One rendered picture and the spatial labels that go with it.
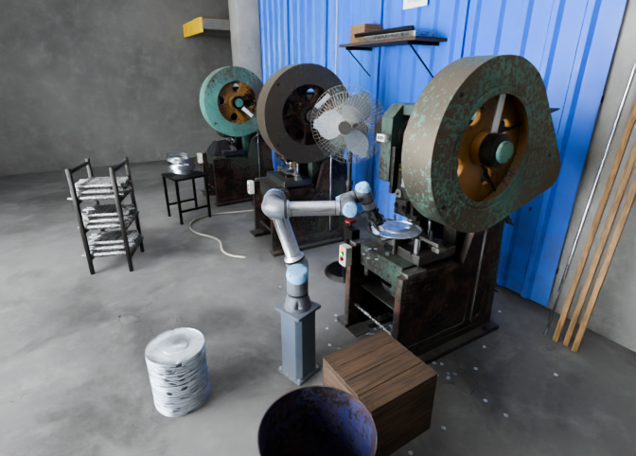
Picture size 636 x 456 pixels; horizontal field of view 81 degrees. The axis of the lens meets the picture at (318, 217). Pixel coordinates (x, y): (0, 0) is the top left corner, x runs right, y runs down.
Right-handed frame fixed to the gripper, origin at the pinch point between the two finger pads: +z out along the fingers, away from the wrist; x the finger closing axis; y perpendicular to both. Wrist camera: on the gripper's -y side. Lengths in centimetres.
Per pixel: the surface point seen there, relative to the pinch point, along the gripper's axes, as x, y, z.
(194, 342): -115, -20, -2
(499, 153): 41, 54, -40
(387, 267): -5.5, 7.4, 19.5
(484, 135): 45, 44, -45
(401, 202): 21.3, 1.9, -7.9
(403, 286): -11.2, 26.5, 18.1
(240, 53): 160, -491, -56
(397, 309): -18.7, 24.9, 32.0
